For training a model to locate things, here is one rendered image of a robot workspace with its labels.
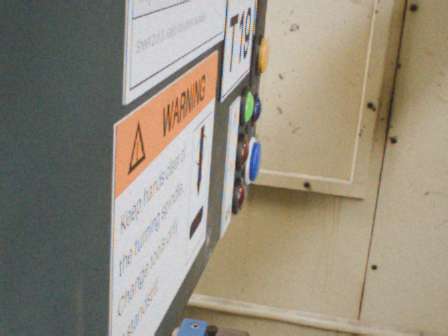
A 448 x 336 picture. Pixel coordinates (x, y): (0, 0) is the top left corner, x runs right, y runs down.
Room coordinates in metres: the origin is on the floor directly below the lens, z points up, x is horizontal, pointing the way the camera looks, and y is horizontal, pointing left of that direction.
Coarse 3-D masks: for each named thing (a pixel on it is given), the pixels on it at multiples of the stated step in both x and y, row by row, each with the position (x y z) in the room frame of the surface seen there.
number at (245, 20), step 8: (248, 0) 0.44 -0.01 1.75; (240, 8) 0.41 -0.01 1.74; (248, 8) 0.44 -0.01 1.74; (240, 16) 0.41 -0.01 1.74; (248, 16) 0.44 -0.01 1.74; (240, 24) 0.41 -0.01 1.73; (248, 24) 0.45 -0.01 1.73; (240, 32) 0.42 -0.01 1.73; (248, 32) 0.45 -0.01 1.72; (240, 40) 0.42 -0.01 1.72; (248, 40) 0.45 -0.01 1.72; (240, 48) 0.42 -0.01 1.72; (248, 48) 0.45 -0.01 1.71; (240, 56) 0.42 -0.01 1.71; (248, 56) 0.46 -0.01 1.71; (240, 64) 0.43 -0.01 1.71
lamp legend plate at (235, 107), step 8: (232, 104) 0.42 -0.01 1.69; (232, 112) 0.41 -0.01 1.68; (232, 120) 0.41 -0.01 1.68; (232, 128) 0.42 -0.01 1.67; (232, 136) 0.42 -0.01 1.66; (232, 144) 0.42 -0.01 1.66; (232, 152) 0.42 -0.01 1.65; (232, 160) 0.43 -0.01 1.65; (232, 168) 0.43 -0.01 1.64; (224, 176) 0.41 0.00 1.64; (232, 176) 0.43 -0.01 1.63; (224, 184) 0.41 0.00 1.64; (232, 184) 0.44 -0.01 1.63; (224, 192) 0.41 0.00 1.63; (232, 192) 0.44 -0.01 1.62; (224, 200) 0.41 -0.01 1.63; (224, 208) 0.41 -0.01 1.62; (224, 216) 0.41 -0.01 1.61; (224, 224) 0.42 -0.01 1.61
